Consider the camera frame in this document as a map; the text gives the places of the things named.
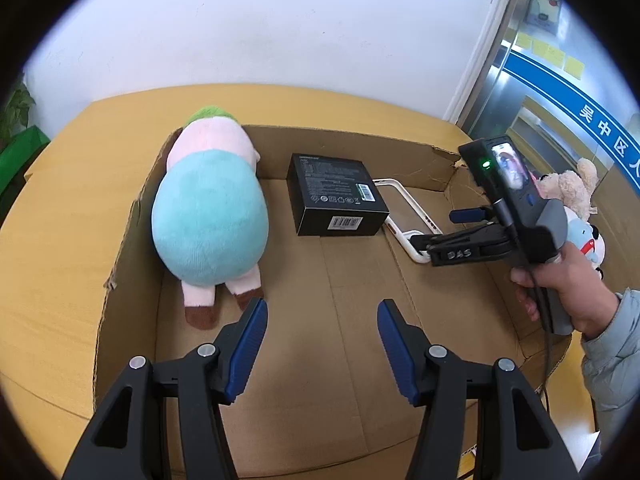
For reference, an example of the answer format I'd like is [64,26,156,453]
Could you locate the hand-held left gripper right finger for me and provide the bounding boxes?
[376,298,581,480]

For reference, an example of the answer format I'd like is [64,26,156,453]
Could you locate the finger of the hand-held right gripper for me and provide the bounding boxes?
[411,225,483,267]
[449,206,501,224]

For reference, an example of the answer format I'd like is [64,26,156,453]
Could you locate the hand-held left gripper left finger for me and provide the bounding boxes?
[62,297,269,480]

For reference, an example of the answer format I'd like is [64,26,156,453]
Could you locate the white phone case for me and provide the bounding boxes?
[372,177,443,264]

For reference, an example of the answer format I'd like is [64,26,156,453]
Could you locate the large cardboard box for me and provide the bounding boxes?
[92,122,573,480]

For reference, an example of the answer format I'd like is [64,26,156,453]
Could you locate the pink and teal plush pig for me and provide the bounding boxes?
[151,105,271,330]

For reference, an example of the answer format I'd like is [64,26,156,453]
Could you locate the person's right forearm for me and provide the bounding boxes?
[580,287,640,461]

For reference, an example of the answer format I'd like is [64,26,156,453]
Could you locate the person's right hand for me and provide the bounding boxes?
[510,242,621,341]

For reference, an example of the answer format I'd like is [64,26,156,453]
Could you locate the white plush dog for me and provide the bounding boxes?
[565,207,607,278]

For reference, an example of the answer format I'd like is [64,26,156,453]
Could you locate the beige plush toy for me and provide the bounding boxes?
[537,157,601,221]

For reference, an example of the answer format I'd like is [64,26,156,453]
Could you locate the glass door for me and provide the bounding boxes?
[452,0,640,201]

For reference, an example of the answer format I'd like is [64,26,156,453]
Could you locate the blue door banner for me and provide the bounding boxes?
[502,47,640,181]

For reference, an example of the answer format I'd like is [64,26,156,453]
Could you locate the black product box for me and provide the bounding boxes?
[286,152,391,237]

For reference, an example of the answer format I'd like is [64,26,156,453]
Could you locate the green tablecloth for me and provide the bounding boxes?
[0,127,51,196]

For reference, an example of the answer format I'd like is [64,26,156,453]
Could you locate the large potted green plant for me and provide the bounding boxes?
[0,77,36,143]

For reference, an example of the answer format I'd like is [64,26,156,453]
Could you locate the black cable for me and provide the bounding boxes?
[492,199,558,411]

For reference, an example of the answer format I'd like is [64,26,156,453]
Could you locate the cartoon wall poster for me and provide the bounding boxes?
[525,0,563,33]

